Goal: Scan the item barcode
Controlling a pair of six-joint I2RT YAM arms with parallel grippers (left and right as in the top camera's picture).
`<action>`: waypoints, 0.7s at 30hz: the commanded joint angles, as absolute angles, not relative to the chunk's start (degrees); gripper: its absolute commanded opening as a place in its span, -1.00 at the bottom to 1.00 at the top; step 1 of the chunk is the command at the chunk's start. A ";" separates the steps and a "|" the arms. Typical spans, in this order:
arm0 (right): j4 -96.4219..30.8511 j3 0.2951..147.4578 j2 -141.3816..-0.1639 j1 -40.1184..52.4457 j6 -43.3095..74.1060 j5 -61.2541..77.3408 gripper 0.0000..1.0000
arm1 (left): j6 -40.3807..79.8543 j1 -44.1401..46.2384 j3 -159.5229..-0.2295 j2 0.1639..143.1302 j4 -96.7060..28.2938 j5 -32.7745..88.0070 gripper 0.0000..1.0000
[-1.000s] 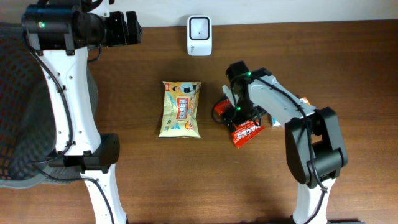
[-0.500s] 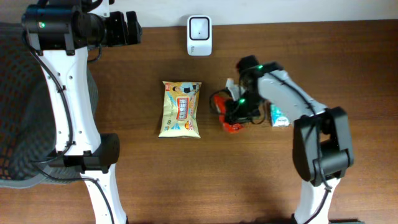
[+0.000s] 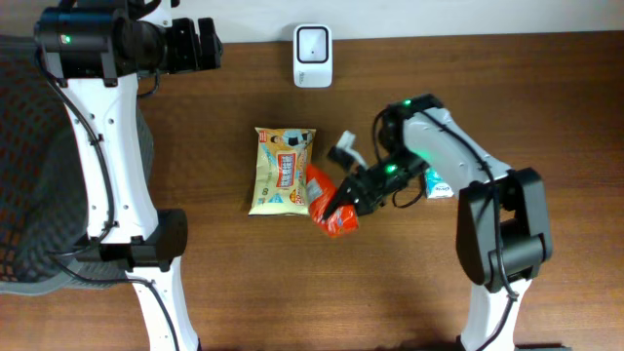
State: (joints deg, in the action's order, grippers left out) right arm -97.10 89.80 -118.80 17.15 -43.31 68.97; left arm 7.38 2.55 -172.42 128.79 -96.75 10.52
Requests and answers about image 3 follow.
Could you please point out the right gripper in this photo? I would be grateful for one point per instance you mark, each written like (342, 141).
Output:
(370, 192)

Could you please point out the grey plastic mesh basket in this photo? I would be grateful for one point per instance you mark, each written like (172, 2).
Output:
(43, 196)

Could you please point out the teal tissue pack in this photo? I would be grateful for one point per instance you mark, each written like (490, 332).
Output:
(435, 186)

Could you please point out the red Hacks candy bag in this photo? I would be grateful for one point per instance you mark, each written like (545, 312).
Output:
(320, 190)

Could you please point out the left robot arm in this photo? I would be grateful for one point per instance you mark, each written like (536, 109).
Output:
(93, 55)

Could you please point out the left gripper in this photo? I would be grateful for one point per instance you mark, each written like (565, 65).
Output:
(191, 57)

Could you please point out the beige snack bag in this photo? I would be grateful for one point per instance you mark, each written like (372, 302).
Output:
(280, 176)

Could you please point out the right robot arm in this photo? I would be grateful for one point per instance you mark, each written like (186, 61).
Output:
(503, 228)

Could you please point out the white barcode scanner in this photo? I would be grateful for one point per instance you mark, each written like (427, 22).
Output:
(312, 56)

